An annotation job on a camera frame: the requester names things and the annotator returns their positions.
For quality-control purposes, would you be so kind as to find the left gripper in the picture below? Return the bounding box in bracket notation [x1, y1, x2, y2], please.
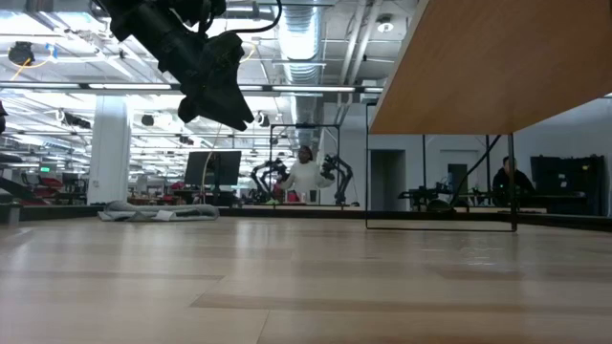
[160, 31, 255, 133]

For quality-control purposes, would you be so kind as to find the wooden shelf with black legs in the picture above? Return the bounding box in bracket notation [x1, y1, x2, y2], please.
[365, 0, 612, 233]

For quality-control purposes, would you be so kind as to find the black background monitor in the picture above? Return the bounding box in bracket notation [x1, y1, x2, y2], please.
[184, 150, 243, 188]

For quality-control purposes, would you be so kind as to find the long ceiling light bar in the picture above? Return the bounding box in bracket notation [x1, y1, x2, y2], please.
[0, 81, 386, 95]

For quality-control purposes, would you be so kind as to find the person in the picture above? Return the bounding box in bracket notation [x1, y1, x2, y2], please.
[279, 145, 336, 204]
[492, 156, 537, 207]

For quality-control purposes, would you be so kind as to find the folded grey cloth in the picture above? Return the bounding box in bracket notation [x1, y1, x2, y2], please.
[98, 200, 221, 224]

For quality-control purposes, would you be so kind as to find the white square pillar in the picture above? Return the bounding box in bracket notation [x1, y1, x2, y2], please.
[87, 94, 133, 205]

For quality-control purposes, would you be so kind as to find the black cabinet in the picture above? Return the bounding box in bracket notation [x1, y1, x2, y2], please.
[530, 154, 607, 216]

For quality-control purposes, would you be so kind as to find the silver ventilation duct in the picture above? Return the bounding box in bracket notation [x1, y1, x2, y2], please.
[271, 0, 331, 154]

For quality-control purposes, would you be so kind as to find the black ceiling device yellow cable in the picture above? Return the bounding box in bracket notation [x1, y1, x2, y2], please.
[7, 40, 38, 67]

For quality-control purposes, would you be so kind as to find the black aluminium table frame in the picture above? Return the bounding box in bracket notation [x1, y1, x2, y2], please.
[0, 204, 612, 234]

